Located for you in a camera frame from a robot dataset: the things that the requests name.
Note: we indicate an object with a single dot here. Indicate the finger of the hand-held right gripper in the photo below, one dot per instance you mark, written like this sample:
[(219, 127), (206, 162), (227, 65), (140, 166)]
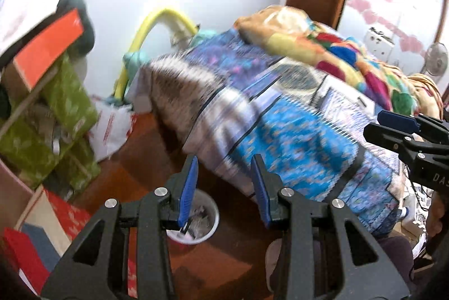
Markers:
[(382, 138), (398, 121)]

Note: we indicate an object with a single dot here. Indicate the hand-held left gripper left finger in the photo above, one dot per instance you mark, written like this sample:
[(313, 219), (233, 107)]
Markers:
[(187, 191)]

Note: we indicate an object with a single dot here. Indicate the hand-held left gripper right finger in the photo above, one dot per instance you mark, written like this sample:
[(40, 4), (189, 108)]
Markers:
[(261, 191)]

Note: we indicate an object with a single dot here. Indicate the white trash bin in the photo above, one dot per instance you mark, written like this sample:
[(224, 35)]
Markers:
[(207, 215)]

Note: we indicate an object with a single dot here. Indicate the person's right hand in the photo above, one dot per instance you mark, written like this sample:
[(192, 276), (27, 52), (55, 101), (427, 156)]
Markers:
[(436, 215)]

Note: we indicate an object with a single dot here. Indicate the bed with blue patchwork cover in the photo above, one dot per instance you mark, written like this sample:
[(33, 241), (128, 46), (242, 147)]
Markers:
[(291, 145)]

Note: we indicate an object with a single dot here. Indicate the pale slipper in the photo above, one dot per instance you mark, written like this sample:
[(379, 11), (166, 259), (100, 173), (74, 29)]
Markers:
[(273, 261)]

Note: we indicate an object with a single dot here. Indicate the grey electric fan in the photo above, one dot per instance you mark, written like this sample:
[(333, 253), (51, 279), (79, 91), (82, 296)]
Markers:
[(437, 59)]

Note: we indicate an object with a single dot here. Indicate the white plastic cabinet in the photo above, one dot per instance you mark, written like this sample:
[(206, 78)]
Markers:
[(379, 42)]

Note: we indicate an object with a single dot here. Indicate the colourful patterned blanket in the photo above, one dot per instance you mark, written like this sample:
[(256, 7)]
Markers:
[(336, 51)]

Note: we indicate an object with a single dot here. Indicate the white plastic bag red print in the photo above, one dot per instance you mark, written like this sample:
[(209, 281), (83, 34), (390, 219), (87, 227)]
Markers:
[(112, 131)]

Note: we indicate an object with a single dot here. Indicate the person's dark purple pants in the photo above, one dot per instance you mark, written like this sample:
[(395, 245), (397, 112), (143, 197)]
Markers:
[(396, 258)]

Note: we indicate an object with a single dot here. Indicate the red patterned box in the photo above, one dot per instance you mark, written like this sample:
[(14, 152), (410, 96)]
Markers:
[(72, 219)]

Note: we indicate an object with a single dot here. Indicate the teal cloth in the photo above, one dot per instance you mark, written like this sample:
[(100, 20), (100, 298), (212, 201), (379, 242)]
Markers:
[(135, 62), (203, 36)]

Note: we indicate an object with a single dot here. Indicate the green patterned wrapped boxes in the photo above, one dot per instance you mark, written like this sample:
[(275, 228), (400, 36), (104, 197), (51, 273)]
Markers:
[(59, 117)]

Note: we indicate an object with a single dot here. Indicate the grey blue book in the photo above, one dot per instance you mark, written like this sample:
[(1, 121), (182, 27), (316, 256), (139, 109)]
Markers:
[(42, 242)]

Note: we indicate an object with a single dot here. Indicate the yellow foam tube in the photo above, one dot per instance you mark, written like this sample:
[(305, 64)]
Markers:
[(140, 37)]

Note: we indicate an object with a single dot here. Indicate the cardboard box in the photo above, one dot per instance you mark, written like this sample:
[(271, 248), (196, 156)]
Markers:
[(14, 187)]

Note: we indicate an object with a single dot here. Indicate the wooden stick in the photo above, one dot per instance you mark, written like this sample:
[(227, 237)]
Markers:
[(28, 103)]

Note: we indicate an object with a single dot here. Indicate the orange box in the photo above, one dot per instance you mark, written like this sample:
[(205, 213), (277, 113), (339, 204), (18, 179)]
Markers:
[(49, 47)]

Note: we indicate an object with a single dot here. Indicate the dark green cushion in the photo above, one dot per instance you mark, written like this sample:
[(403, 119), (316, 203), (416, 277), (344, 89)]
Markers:
[(79, 19)]

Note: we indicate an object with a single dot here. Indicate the white cloth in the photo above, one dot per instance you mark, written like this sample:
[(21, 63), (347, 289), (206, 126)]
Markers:
[(24, 16)]

